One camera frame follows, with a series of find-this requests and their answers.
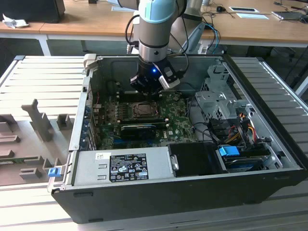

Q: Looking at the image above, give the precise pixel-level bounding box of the small wooden desk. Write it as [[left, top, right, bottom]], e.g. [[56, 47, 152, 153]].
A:
[[0, 0, 70, 56]]

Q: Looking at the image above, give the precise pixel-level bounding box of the black plastic shroud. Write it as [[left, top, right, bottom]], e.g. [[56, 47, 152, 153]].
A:
[[167, 141, 229, 178]]

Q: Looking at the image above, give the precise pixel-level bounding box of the blue disk carrier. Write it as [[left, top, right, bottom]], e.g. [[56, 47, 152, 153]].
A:
[[218, 145, 240, 158]]

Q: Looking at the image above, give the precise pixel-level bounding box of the long wooden desk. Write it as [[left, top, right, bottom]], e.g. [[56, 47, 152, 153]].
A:
[[39, 0, 308, 52]]

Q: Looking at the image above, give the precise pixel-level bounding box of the black power supply label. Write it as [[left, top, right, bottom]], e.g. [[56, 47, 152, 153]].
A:
[[109, 152, 150, 182]]

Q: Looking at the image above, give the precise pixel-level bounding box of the white desk cable panel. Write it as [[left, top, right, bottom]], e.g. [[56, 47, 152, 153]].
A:
[[236, 13, 270, 20], [228, 6, 260, 13], [111, 5, 139, 13]]

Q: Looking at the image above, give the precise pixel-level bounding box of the crumpled white paper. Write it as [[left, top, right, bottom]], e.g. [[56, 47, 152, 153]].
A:
[[1, 13, 30, 29]]

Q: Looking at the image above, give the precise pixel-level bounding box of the grey parts rack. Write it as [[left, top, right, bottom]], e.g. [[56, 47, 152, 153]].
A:
[[0, 98, 78, 187]]

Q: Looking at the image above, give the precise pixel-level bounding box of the black box on desk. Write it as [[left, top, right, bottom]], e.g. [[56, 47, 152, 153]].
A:
[[0, 0, 66, 24]]

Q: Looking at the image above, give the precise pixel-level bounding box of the black graphics card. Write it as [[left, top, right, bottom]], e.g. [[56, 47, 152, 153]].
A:
[[120, 124, 156, 141]]

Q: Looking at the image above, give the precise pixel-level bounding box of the beige case handle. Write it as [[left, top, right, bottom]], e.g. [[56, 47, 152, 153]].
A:
[[83, 53, 98, 71]]

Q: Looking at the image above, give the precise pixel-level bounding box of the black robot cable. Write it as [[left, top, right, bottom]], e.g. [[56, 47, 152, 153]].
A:
[[168, 14, 191, 77]]

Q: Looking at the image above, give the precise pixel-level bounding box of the yellow red wire bundle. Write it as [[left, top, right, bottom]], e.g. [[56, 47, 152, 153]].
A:
[[226, 119, 256, 145]]

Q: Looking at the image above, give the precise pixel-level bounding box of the dark tablet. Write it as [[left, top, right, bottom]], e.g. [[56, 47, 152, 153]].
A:
[[271, 10, 307, 22]]

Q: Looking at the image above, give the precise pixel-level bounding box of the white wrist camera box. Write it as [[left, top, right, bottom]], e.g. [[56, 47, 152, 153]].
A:
[[158, 67, 181, 90]]

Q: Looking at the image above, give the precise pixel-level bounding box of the blue case latch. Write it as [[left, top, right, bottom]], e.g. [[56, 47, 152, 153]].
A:
[[48, 167, 61, 178]]

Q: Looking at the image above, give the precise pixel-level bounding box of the metal socket cover frame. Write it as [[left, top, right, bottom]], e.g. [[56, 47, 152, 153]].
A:
[[131, 101, 161, 118]]

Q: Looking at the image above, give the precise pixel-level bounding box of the black looped wire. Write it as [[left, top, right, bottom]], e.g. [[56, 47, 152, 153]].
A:
[[187, 95, 218, 143]]

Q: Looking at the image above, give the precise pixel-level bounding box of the silver square CPU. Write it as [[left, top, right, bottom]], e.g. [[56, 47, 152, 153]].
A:
[[137, 104, 156, 116]]

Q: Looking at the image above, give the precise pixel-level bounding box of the silver power supply box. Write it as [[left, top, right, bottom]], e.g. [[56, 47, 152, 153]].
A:
[[71, 146, 174, 187]]

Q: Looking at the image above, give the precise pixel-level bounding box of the blue cable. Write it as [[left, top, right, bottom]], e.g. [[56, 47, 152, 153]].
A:
[[205, 23, 221, 54]]

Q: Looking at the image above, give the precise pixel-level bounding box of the black open PC case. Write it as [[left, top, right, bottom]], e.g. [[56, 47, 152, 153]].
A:
[[47, 54, 308, 224]]

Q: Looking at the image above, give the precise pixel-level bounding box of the green motherboard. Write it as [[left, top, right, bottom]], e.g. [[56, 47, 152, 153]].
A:
[[92, 90, 201, 150]]

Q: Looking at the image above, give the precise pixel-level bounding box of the silver metal disk cage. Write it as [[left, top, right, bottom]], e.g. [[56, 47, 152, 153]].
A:
[[194, 64, 256, 121]]

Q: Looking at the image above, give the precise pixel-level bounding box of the black RAM slot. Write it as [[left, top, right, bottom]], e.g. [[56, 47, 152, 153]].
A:
[[119, 119, 169, 126], [120, 116, 169, 122], [120, 91, 161, 97], [119, 95, 160, 102]]

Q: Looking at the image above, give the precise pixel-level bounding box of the blue expansion slot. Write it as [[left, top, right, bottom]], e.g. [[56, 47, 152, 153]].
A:
[[113, 139, 132, 148]]

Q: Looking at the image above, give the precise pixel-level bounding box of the CPU socket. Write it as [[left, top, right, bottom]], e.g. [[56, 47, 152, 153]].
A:
[[130, 101, 161, 119]]

